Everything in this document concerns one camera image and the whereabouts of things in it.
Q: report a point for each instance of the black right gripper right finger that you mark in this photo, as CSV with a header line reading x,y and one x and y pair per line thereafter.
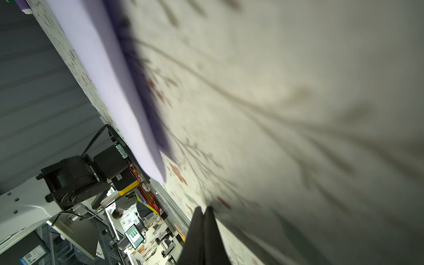
x,y
214,250

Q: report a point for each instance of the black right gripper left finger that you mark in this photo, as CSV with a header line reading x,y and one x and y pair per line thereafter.
x,y
193,249

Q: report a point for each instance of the light lavender paper sheet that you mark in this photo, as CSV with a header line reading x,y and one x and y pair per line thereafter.
x,y
89,30

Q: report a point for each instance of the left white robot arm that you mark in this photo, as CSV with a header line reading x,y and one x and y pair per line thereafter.
x,y
56,189

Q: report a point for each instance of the computer monitor in background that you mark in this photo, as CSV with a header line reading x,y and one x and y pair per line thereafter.
x,y
135,236

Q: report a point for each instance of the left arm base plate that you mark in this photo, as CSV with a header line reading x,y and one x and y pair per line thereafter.
x,y
117,163

